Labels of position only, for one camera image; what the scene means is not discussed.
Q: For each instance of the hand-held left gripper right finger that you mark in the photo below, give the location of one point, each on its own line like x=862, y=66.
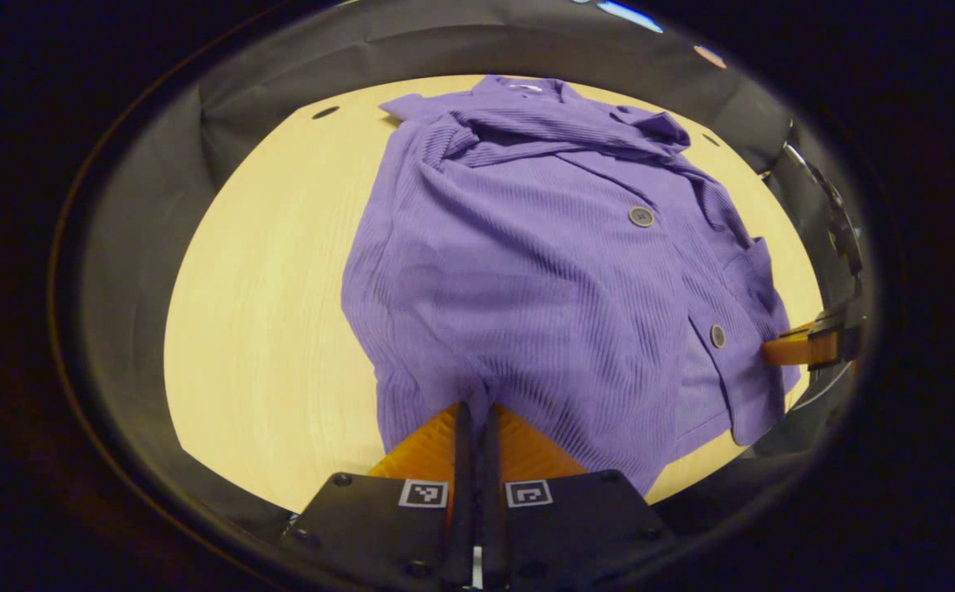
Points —
x=488, y=510

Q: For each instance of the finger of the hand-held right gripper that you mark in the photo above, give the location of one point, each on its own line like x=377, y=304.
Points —
x=790, y=347

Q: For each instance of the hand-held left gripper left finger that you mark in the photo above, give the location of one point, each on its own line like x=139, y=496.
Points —
x=463, y=510

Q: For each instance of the purple ribbed button shirt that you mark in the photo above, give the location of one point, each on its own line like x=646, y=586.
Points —
x=527, y=288

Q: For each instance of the black backdrop cloth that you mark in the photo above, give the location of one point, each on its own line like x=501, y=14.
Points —
x=157, y=181

